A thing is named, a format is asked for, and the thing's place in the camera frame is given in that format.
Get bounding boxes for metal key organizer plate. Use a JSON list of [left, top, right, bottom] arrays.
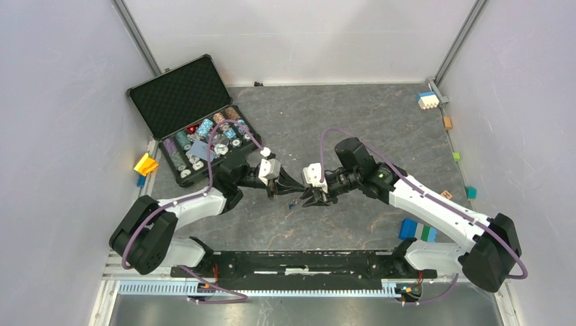
[[291, 192, 306, 204]]

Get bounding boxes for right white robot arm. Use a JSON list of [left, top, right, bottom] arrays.
[[302, 137, 528, 293]]

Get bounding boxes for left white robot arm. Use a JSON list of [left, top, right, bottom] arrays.
[[109, 151, 304, 277]]

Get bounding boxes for blue green brick stack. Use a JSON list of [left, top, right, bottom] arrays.
[[398, 218, 437, 242]]

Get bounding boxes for black poker chip case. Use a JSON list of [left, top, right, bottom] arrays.
[[127, 54, 262, 187]]

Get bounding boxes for small orange patterned block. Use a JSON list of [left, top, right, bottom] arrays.
[[441, 190, 453, 200]]

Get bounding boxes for yellow orange toy block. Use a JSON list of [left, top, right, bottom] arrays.
[[133, 152, 158, 177]]

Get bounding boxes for small blue block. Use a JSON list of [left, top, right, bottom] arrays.
[[137, 175, 146, 188]]

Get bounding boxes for blue white toy brick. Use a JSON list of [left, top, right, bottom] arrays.
[[417, 91, 440, 110]]

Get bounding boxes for teal small block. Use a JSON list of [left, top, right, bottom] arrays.
[[465, 185, 478, 200]]

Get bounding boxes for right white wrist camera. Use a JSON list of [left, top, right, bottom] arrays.
[[302, 162, 328, 192]]

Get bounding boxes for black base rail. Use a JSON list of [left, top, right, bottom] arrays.
[[192, 250, 437, 291]]

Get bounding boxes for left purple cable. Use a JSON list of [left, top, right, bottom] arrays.
[[121, 119, 271, 305]]

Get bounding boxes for purple cable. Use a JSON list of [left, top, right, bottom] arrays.
[[319, 128, 528, 306], [121, 119, 271, 305]]

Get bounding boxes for grey slotted cable duct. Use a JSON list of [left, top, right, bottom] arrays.
[[118, 280, 401, 299]]

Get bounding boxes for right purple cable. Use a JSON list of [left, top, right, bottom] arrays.
[[319, 128, 528, 306]]

